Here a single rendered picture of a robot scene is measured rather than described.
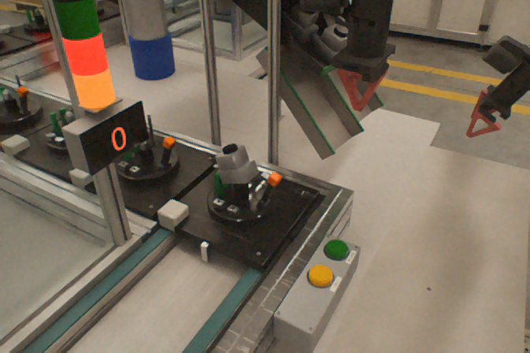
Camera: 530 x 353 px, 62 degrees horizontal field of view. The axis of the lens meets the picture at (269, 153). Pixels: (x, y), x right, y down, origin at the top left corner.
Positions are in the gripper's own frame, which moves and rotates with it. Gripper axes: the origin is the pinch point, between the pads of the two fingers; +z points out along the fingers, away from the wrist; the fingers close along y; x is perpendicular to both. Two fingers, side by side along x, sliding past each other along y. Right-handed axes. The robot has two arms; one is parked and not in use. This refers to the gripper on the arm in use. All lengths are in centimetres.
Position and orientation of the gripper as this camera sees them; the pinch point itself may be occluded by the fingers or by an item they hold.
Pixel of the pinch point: (358, 105)
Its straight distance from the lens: 72.3
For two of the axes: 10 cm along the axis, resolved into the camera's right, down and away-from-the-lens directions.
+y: -5.1, 4.8, -7.1
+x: 8.6, 2.9, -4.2
